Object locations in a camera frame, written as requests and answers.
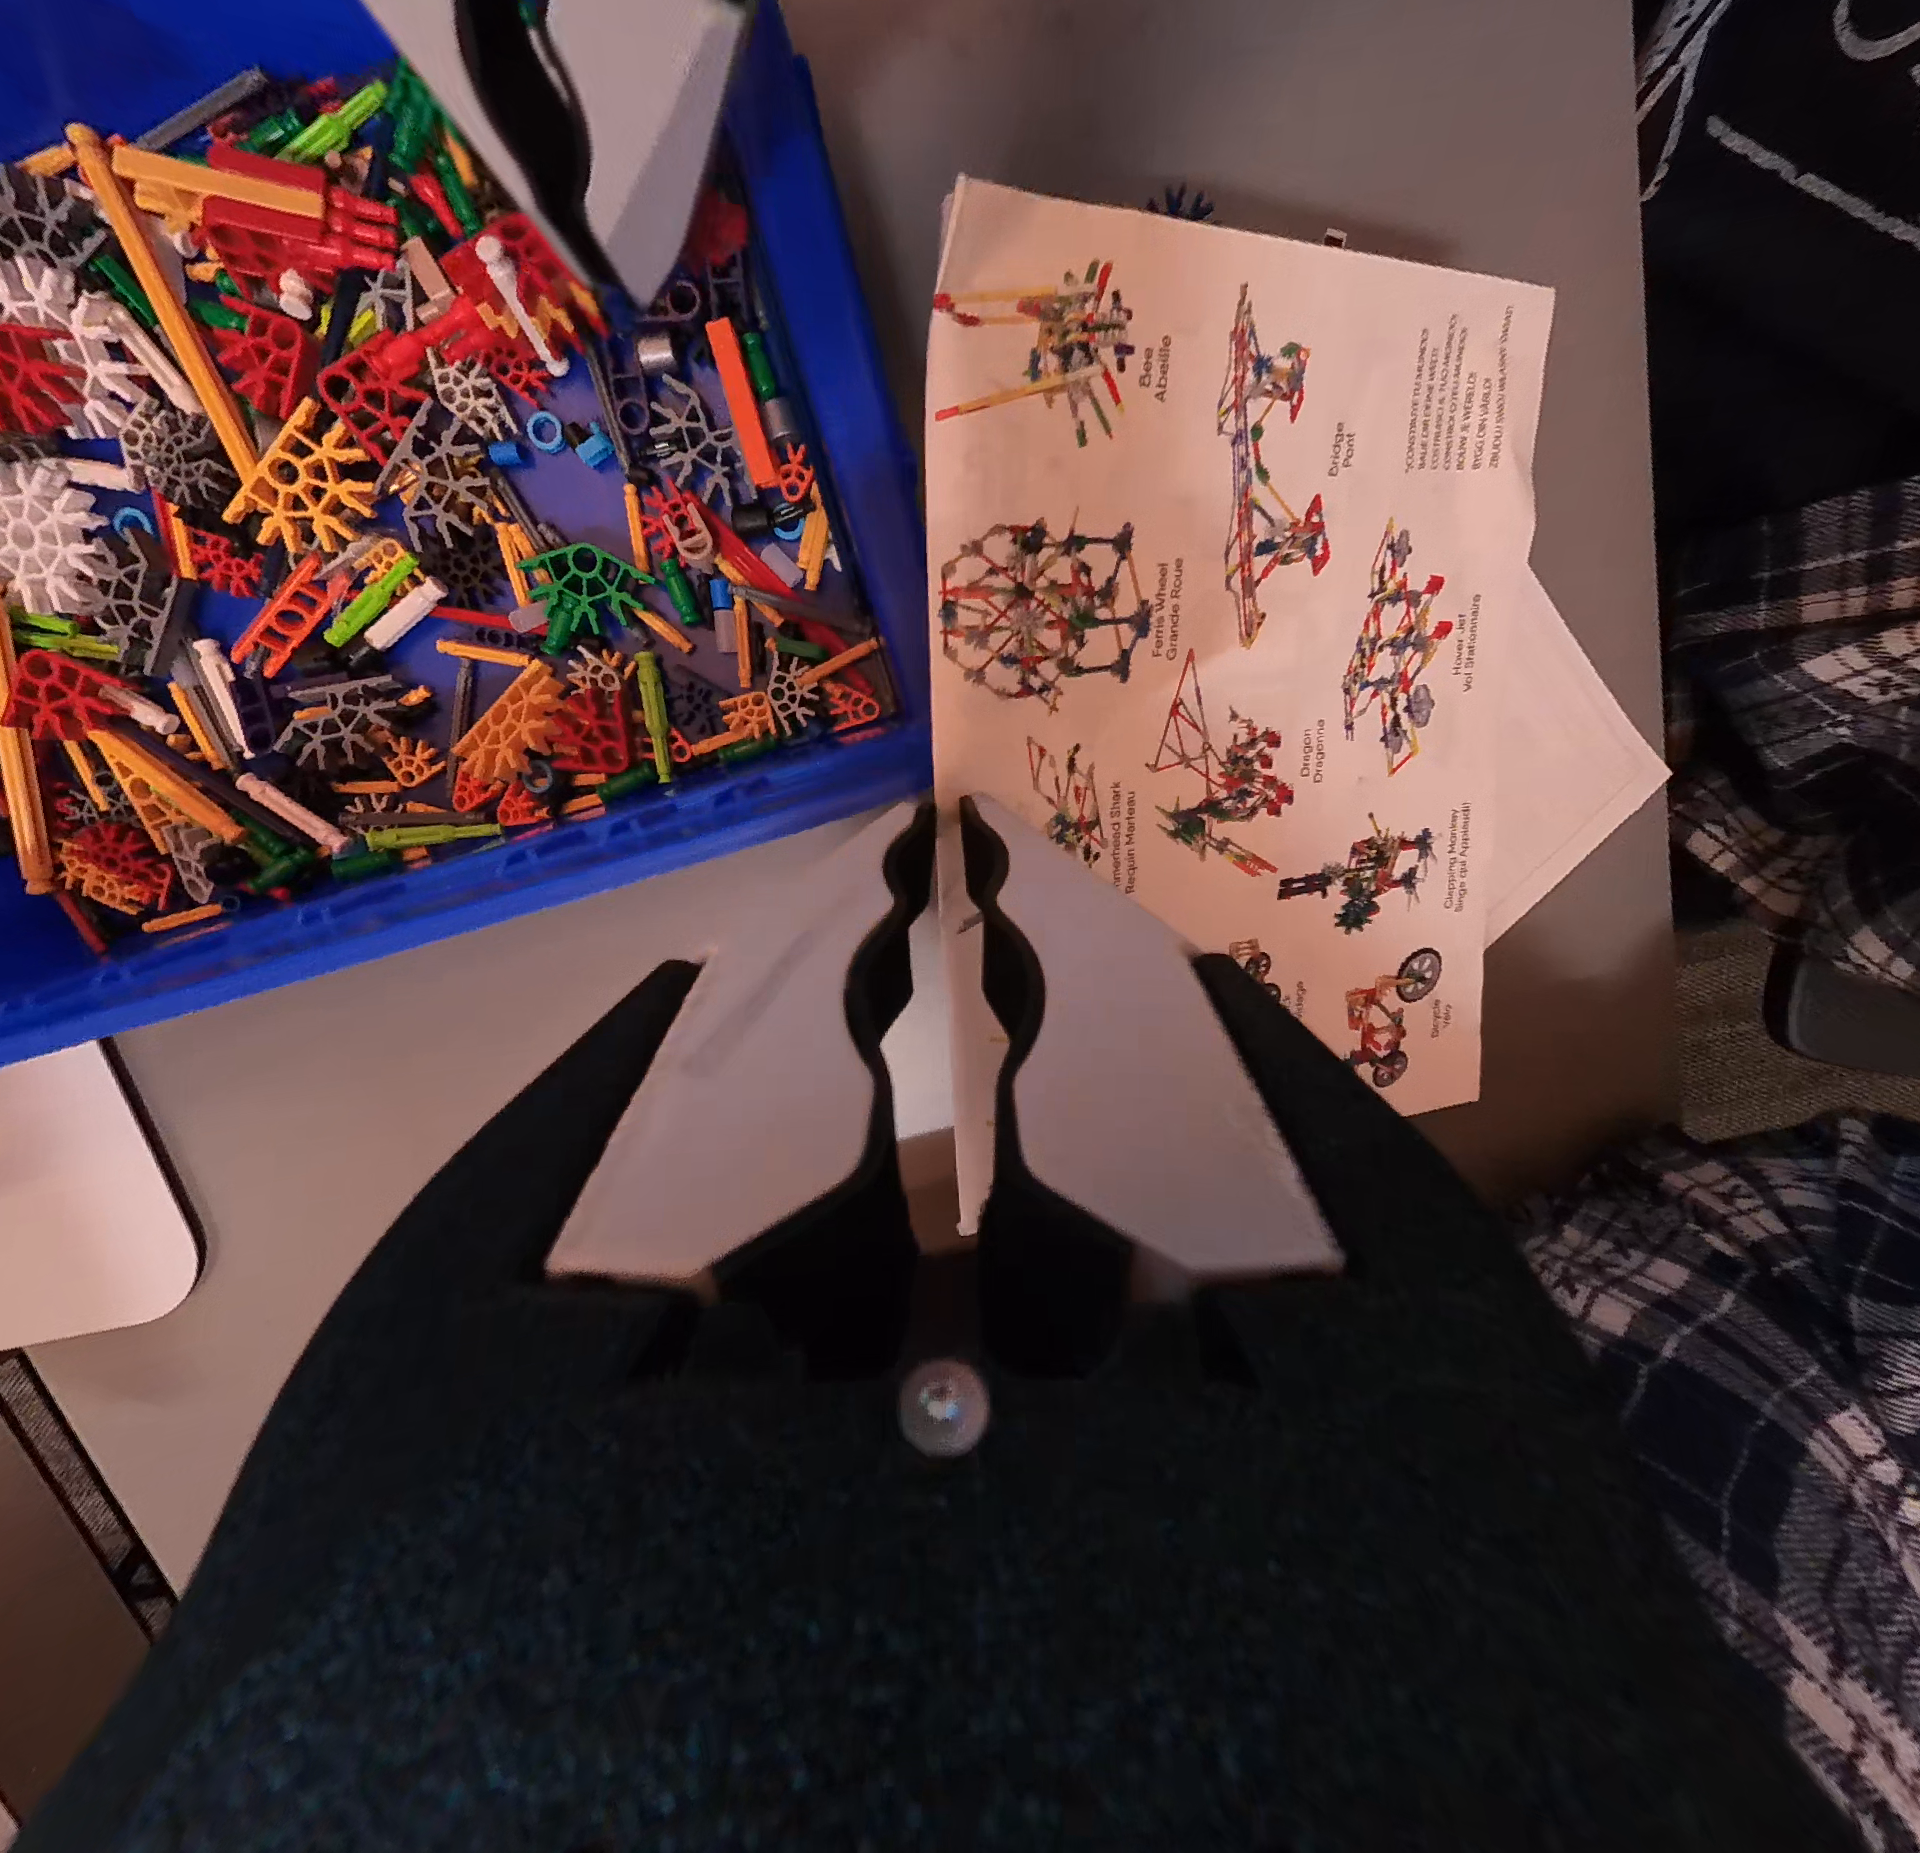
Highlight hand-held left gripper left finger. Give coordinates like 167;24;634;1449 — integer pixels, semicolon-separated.
542;797;944;1353

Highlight white paper sheet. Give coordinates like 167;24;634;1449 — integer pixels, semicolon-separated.
1476;554;1676;943

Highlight blue plastic bin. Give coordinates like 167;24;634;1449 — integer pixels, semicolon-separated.
0;0;936;1071

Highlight printed toy instruction sheet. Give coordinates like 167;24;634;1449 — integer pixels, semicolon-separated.
921;172;1558;1241

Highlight pile of colourful construction toy pieces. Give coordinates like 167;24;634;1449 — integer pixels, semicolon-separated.
0;61;890;937

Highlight plaid pants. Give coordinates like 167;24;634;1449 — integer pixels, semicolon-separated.
1514;473;1920;1853

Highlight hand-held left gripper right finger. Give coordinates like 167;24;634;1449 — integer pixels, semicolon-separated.
953;794;1343;1353

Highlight dark printed cloth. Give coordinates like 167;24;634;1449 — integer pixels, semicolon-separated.
1632;0;1920;535

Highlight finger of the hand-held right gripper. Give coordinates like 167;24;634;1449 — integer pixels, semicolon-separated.
516;0;770;313
321;0;625;298

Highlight white rounded slab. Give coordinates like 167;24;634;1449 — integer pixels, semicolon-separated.
0;1041;206;1349

